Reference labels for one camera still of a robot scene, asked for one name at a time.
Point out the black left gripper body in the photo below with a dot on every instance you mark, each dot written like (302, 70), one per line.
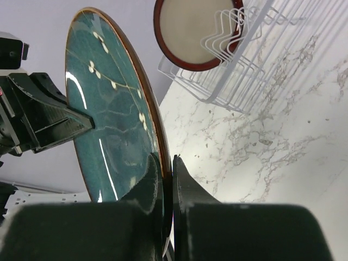
(14, 134)

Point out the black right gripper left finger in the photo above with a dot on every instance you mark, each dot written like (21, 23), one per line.
(128, 229)

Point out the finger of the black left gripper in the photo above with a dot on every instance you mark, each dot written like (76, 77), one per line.
(48, 118)

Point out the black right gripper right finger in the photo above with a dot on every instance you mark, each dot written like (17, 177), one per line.
(207, 229)

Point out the dark teal patterned plate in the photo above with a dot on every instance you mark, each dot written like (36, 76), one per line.
(105, 79)

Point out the red rimmed beige plate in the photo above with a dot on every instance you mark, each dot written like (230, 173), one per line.
(198, 35)

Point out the clear wire dish rack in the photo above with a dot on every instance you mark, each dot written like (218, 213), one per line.
(249, 44)

